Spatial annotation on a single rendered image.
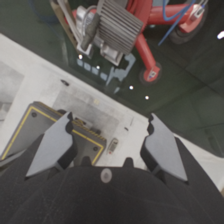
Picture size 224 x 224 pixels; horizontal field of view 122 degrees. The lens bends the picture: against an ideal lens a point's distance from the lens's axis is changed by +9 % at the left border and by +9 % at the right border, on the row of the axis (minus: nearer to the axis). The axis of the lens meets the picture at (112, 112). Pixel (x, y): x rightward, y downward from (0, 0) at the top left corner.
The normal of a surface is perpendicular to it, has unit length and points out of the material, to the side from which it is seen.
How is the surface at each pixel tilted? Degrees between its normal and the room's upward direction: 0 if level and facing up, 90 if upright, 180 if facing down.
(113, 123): 0
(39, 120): 0
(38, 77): 10
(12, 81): 0
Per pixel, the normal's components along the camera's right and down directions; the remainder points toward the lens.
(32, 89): -0.10, 0.00
